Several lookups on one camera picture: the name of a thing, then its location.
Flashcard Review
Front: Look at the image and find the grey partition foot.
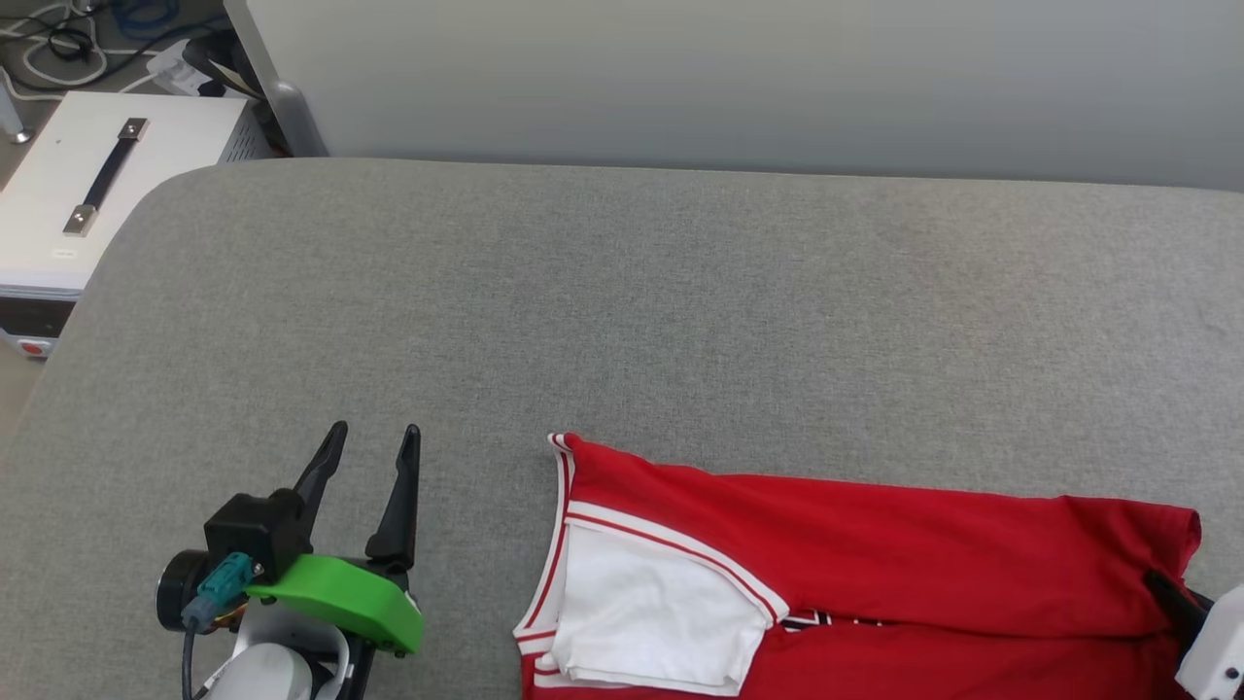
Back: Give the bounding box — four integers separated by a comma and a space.
224, 0, 330, 159

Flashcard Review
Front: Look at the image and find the blue floor cable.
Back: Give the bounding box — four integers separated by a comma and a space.
109, 0, 184, 32

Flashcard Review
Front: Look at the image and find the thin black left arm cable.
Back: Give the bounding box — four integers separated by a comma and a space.
180, 627, 210, 700

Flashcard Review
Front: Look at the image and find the white partition panel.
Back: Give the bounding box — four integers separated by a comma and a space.
225, 0, 1244, 193

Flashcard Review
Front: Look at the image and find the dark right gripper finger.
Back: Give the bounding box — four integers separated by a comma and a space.
1144, 571, 1215, 640

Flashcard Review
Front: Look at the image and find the black box carry handle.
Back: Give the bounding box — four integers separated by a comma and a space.
63, 118, 150, 237

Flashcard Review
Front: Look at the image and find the white power strip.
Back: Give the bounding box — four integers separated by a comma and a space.
146, 37, 226, 98

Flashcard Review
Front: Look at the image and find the metal stand leg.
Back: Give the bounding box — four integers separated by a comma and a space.
0, 73, 33, 145

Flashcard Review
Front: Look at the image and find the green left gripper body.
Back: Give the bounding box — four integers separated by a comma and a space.
243, 552, 427, 658

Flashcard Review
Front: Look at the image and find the red and white jersey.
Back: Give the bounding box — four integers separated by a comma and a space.
513, 433, 1204, 700

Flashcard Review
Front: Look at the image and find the white floor cable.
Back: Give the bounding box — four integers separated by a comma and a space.
0, 0, 156, 100

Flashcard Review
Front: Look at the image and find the white equipment box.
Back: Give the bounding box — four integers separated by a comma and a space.
0, 90, 273, 361

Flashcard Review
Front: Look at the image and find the black floor cable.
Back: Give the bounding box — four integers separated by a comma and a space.
0, 0, 210, 93

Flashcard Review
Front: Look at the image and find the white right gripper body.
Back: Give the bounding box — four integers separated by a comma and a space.
1174, 583, 1244, 700

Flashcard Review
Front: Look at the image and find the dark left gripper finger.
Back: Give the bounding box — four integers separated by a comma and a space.
294, 421, 349, 545
365, 424, 422, 576

